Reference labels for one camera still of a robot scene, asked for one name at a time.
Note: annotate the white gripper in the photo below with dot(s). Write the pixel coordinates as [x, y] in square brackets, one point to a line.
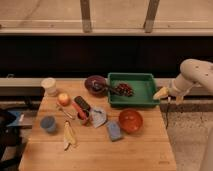
[177, 87]

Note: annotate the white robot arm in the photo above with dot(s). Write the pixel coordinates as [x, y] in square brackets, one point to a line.
[192, 72]

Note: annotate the green plastic tray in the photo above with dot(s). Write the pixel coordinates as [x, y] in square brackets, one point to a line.
[143, 86]

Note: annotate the dark red grapes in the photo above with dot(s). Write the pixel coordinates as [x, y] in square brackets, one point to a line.
[125, 89]

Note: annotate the orange red bowl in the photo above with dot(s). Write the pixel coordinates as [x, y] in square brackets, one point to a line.
[130, 120]

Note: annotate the blue sponge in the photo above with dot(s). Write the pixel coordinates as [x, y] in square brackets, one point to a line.
[114, 131]

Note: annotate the black spoon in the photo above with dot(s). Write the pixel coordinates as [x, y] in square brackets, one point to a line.
[107, 87]

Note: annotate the dark purple bowl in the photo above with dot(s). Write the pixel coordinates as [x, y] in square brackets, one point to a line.
[92, 90]

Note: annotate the grey crumpled cloth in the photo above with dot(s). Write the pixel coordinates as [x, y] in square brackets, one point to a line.
[98, 116]

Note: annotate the small metal cup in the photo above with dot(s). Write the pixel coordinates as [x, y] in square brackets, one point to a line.
[86, 121]

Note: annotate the metal spoon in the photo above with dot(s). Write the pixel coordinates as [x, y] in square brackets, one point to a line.
[60, 108]

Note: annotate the white plastic cup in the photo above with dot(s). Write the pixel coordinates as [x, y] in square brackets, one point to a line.
[49, 85]

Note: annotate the blue cup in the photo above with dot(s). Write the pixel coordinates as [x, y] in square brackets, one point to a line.
[48, 124]

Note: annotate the black chair with blue item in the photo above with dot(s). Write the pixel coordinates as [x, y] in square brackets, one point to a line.
[10, 136]

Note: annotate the red handled tool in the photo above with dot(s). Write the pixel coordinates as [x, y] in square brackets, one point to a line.
[79, 110]

